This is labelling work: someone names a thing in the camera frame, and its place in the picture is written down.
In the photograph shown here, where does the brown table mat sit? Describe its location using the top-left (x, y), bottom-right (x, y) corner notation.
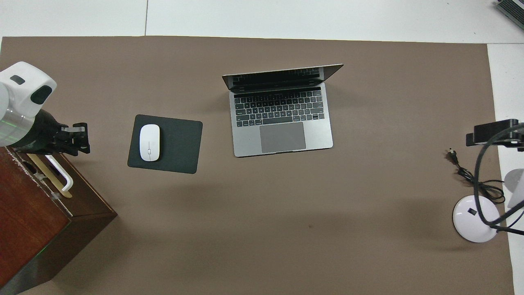
top-left (0, 36), bottom-right (514, 295)

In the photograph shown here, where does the black mouse pad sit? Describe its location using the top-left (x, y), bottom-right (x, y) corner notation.
top-left (127, 114), bottom-right (203, 175)

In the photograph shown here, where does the white desk lamp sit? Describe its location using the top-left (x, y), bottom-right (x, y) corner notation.
top-left (452, 167), bottom-right (524, 243)

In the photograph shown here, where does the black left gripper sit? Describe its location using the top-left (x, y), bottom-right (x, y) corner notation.
top-left (16, 110), bottom-right (90, 156)

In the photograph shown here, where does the grey laptop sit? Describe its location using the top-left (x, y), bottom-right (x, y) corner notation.
top-left (222, 64), bottom-right (344, 157)

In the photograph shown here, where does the white box handle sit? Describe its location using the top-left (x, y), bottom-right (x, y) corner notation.
top-left (44, 154), bottom-right (73, 192)

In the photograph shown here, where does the white computer mouse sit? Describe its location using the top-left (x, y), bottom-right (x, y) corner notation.
top-left (139, 124), bottom-right (161, 162)

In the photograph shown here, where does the grey device with keys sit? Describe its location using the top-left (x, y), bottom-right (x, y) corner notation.
top-left (493, 0), bottom-right (524, 29)

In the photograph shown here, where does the black lamp power cable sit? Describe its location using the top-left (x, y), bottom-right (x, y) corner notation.
top-left (446, 148), bottom-right (506, 204)

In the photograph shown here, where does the brown wooden box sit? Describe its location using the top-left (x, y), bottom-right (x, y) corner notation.
top-left (0, 145), bottom-right (118, 295)

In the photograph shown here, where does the brass plate of box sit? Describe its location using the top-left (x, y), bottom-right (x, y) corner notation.
top-left (27, 154), bottom-right (73, 199)

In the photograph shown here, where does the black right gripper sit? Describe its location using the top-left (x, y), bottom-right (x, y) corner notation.
top-left (466, 119), bottom-right (524, 150)

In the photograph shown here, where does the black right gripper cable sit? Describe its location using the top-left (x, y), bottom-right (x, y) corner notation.
top-left (474, 123), bottom-right (524, 227)

